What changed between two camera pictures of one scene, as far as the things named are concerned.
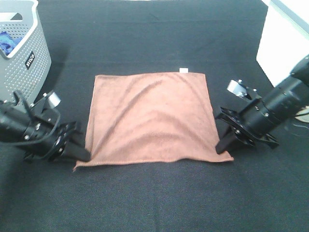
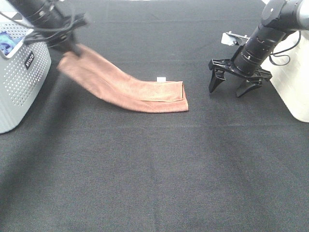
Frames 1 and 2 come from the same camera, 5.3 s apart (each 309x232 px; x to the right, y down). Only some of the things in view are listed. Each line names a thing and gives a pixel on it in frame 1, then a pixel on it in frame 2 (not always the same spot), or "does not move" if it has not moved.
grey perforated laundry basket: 26,68 does not move
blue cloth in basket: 7,43 does not move
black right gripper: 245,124 to 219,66
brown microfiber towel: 153,117 to 109,85
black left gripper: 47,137 to 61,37
